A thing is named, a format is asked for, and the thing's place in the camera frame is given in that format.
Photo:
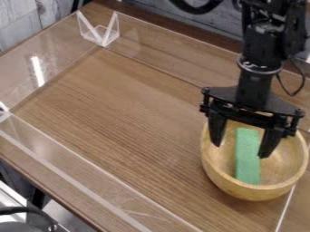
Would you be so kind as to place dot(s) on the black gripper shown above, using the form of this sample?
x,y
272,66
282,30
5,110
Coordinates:
x,y
250,104

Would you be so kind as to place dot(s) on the black metal bracket with bolt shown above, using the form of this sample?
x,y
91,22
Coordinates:
x,y
49,225

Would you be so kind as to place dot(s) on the brown wooden bowl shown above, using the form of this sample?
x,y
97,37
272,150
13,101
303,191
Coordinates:
x,y
282,168

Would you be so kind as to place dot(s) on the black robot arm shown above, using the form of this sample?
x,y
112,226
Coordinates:
x,y
274,36

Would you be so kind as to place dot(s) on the clear acrylic barrier walls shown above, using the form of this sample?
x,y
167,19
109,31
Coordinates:
x,y
101,125

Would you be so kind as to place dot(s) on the clear acrylic corner bracket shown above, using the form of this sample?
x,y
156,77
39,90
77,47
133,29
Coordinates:
x,y
101,35

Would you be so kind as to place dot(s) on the green rectangular block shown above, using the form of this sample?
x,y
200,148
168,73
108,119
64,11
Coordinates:
x,y
247,164

